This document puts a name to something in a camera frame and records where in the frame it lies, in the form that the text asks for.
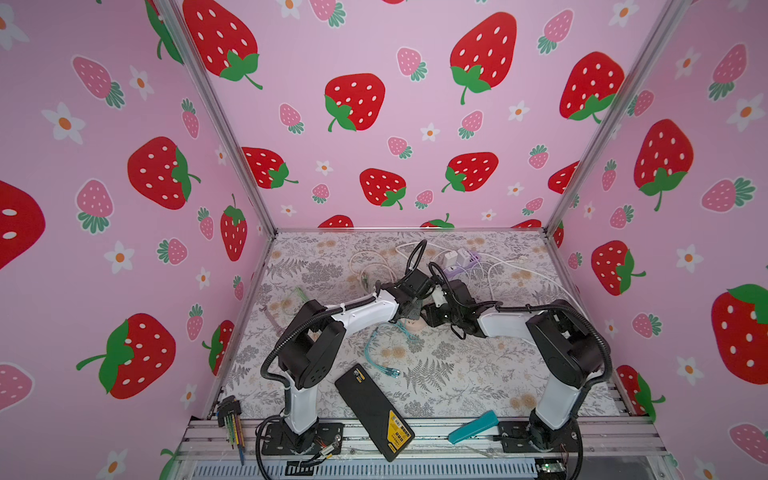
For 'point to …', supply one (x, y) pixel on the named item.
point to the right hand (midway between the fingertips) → (423, 311)
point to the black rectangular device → (373, 409)
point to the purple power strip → (474, 258)
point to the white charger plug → (454, 258)
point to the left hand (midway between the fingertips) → (410, 305)
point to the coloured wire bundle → (228, 416)
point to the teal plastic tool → (485, 422)
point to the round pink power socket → (415, 325)
